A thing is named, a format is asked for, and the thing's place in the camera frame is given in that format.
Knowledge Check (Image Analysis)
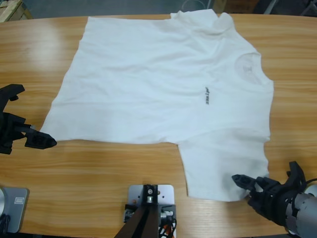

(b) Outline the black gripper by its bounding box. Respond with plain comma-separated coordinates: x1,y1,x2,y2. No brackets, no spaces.
0,111,58,155
231,174,302,228

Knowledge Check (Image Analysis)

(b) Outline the white t-shirt with black print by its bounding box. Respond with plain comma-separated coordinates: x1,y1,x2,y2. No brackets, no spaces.
39,8,274,200

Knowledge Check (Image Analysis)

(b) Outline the white mounting block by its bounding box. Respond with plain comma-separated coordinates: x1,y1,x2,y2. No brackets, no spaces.
127,183,175,224

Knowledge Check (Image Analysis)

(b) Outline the light cardboard box stack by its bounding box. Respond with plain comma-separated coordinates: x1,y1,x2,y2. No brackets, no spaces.
0,0,33,23

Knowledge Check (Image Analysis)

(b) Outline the brown cardboard box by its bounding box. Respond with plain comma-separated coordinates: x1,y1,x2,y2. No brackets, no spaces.
212,0,261,14

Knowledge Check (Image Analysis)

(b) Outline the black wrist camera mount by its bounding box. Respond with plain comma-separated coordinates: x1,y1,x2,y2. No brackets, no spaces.
286,161,307,189
0,84,26,107

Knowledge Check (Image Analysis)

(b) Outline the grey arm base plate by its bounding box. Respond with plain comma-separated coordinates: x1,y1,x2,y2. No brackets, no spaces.
0,187,30,234

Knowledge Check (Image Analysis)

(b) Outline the black bracket with silver fittings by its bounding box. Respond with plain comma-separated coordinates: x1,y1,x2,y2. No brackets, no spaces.
123,203,178,224

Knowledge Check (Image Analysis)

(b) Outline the black base cable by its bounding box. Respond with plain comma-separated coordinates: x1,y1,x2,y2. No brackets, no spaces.
0,214,11,234

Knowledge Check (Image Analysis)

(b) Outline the orange and black cable bundle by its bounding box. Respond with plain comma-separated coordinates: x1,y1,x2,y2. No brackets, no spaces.
158,219,178,238

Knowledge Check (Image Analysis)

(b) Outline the dark post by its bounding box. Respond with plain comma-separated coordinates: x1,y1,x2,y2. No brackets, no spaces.
116,183,159,238

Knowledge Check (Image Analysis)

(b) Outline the grey metal frame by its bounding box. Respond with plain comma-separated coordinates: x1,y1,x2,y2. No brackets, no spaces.
262,0,317,17

